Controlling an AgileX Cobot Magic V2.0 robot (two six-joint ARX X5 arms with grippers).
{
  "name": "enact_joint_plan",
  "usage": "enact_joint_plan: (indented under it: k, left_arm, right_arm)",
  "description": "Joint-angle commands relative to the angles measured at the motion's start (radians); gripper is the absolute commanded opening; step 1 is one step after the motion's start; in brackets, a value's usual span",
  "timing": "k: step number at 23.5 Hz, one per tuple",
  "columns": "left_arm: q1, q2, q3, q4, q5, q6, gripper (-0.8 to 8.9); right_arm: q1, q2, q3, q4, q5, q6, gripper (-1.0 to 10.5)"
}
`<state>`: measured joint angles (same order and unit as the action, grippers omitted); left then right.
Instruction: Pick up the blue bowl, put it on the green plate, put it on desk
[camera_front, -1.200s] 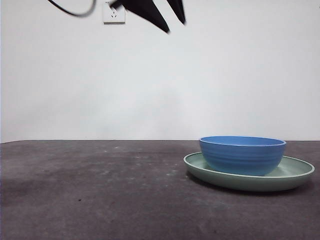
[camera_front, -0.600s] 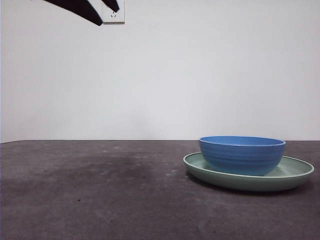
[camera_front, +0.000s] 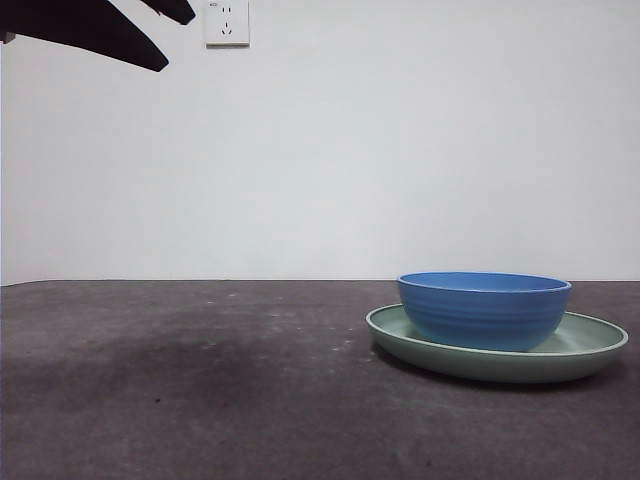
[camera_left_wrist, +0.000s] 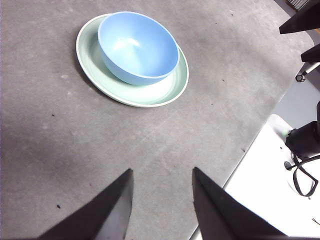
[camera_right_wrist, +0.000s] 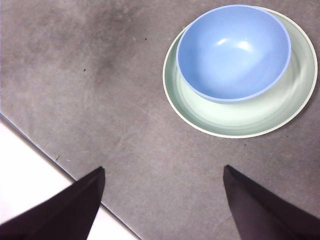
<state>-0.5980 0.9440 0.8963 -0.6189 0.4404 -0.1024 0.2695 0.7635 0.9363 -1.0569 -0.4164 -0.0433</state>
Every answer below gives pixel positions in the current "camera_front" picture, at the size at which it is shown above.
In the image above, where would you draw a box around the blue ribbed bowl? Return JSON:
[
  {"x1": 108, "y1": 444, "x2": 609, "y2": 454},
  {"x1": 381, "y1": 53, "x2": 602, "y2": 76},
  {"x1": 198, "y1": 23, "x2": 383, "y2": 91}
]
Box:
[{"x1": 397, "y1": 271, "x2": 574, "y2": 353}]

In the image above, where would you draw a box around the green round plate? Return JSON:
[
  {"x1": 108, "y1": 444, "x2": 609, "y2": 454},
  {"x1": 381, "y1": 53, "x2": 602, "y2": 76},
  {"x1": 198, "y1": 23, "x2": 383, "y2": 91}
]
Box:
[{"x1": 365, "y1": 303, "x2": 630, "y2": 385}]

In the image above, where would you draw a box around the white wall socket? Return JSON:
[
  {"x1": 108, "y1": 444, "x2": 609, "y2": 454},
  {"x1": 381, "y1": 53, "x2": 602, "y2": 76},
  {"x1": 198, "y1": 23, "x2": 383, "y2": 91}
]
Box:
[{"x1": 205, "y1": 0, "x2": 251, "y2": 50}]

